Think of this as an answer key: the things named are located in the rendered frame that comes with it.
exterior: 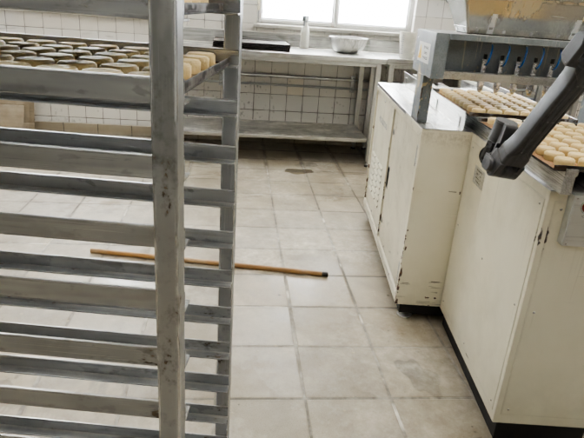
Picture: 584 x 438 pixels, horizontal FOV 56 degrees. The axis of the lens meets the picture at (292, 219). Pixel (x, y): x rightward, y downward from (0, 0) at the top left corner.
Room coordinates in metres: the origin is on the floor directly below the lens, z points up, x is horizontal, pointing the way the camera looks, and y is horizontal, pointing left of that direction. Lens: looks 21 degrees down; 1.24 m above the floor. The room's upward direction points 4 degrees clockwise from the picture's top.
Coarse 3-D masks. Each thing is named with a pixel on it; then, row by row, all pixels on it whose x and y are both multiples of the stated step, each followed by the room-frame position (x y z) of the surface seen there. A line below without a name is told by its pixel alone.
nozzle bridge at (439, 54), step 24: (432, 48) 2.08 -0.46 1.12; (456, 48) 2.13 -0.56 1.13; (480, 48) 2.13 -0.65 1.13; (504, 48) 2.14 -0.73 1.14; (528, 48) 2.14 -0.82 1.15; (552, 48) 2.14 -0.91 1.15; (432, 72) 2.05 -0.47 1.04; (456, 72) 2.08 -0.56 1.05; (504, 72) 2.14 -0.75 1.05; (528, 72) 2.14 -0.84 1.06
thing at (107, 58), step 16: (0, 48) 0.86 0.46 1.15; (16, 48) 0.87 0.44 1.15; (32, 48) 0.87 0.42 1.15; (48, 48) 0.89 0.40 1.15; (64, 48) 0.92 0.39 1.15; (80, 48) 0.92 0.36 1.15; (96, 48) 0.94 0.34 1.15; (112, 48) 0.98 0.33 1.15; (128, 48) 0.98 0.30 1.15; (144, 48) 1.00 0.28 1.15; (16, 64) 0.68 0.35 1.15; (32, 64) 0.73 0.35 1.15; (48, 64) 0.70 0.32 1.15; (64, 64) 0.73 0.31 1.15; (80, 64) 0.73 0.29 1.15; (96, 64) 0.75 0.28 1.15; (112, 64) 0.74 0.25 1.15; (128, 64) 0.76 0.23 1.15; (144, 64) 0.79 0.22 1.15; (192, 64) 0.85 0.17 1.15; (208, 64) 0.92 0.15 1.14
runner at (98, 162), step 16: (0, 144) 0.63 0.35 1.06; (16, 144) 0.63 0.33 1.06; (32, 144) 0.63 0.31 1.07; (0, 160) 0.63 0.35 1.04; (16, 160) 0.63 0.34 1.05; (32, 160) 0.63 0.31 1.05; (48, 160) 0.63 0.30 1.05; (64, 160) 0.63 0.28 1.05; (80, 160) 0.63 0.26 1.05; (96, 160) 0.63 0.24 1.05; (112, 160) 0.63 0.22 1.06; (128, 160) 0.63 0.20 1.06; (144, 160) 0.63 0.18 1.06; (128, 176) 0.63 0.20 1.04; (144, 176) 0.63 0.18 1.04
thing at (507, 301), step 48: (480, 144) 1.95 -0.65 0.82; (480, 192) 1.85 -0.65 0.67; (528, 192) 1.48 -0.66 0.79; (480, 240) 1.76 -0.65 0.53; (528, 240) 1.41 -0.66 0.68; (480, 288) 1.67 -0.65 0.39; (528, 288) 1.36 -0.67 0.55; (576, 288) 1.36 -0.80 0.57; (480, 336) 1.58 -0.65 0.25; (528, 336) 1.36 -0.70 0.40; (576, 336) 1.36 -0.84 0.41; (480, 384) 1.50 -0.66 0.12; (528, 384) 1.36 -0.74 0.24; (576, 384) 1.36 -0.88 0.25; (528, 432) 1.39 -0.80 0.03; (576, 432) 1.39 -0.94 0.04
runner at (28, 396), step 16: (0, 400) 0.63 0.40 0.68; (16, 400) 0.63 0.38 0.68; (32, 400) 0.63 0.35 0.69; (48, 400) 0.63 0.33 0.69; (64, 400) 0.63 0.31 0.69; (80, 400) 0.63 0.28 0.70; (96, 400) 0.63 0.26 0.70; (112, 400) 0.63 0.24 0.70; (128, 400) 0.63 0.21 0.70; (144, 400) 0.63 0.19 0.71; (144, 416) 0.63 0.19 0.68
